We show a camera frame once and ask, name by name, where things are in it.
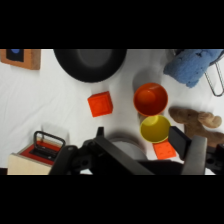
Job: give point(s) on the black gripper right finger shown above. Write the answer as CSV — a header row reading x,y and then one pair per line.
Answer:
x,y
193,156

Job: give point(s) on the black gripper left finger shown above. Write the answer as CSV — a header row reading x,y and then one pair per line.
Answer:
x,y
100,156

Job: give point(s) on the red cube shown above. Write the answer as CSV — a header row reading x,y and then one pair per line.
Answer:
x,y
100,104

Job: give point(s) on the grey bowl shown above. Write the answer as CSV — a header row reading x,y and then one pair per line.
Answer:
x,y
133,148

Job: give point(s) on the black bowl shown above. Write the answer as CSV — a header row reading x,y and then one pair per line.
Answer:
x,y
90,65

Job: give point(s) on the orange studded block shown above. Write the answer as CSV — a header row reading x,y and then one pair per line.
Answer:
x,y
164,150

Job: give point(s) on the brown plush toy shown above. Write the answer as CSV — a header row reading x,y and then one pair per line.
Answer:
x,y
196,121

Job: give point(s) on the yellow plastic cup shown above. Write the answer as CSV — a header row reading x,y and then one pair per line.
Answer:
x,y
155,129

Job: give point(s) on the orange plastic cup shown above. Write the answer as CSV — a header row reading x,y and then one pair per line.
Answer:
x,y
150,99

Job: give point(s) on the wooden box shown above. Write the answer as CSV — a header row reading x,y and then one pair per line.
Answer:
x,y
23,161

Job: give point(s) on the wooden block with blue shape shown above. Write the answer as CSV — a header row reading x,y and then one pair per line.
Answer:
x,y
23,58

